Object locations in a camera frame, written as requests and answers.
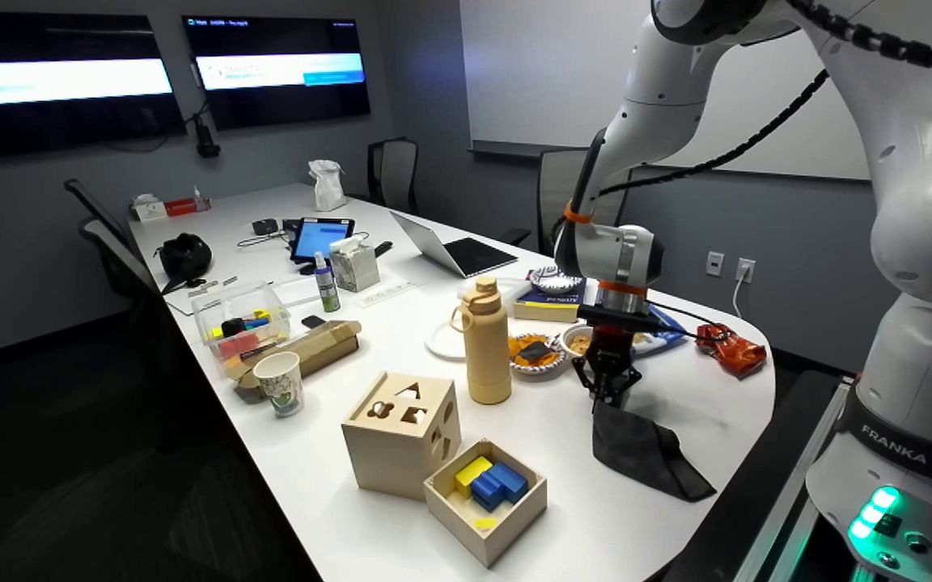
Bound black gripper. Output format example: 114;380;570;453
577;305;661;396

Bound black towel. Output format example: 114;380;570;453
591;400;714;500

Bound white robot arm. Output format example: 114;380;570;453
555;0;932;582

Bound white bowl of pasta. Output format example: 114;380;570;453
560;324;591;360

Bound blue snack bag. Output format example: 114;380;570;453
630;314;685;360

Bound small bowl of snacks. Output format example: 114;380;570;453
507;334;567;379

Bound blue and yellow book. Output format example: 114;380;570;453
512;289;584;324

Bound blue patterned bowl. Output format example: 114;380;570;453
528;269;580;299

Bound beige water bottle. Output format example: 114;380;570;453
449;278;512;403

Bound red chip bag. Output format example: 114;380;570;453
697;324;766;379

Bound white paper plate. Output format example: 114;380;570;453
424;324;467;362

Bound black laptop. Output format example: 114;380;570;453
395;214;512;278

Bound wooden tray with blocks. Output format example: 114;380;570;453
424;439;546;566

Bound wooden shape sorter cube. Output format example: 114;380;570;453
342;372;459;497

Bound white tissue box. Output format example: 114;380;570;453
330;240;379;291

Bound brown cardboard box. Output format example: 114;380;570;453
231;319;363;400

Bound far grey office chair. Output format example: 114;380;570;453
366;139;419;211

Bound grey office chair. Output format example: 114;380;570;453
366;139;419;211
65;179;155;306

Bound small spray bottle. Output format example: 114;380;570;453
315;251;341;314

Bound whiteboard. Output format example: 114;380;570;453
455;0;873;183

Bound blue tablet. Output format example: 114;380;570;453
290;218;356;261

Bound white plastic bag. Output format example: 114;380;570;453
308;159;342;211

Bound clear plastic container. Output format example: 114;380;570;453
193;286;289;360

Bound black headphones bag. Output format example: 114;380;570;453
160;232;213;289

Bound red and white box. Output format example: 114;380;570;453
134;190;212;223

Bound black webcam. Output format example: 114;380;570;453
192;112;220;159

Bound wall power outlet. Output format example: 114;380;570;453
706;251;725;278

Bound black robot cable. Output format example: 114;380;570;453
551;0;932;278

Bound right wall monitor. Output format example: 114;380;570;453
183;13;372;129

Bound wall monitor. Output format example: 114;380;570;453
0;13;183;159
183;13;372;129

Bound left wall monitor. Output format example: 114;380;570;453
0;13;183;159

